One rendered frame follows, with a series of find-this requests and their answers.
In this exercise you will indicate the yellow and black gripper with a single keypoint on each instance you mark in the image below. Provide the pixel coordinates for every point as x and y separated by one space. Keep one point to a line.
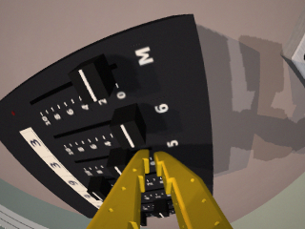
194 205

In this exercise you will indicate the black lighting desk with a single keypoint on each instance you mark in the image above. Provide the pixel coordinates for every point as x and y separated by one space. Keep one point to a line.
153 80

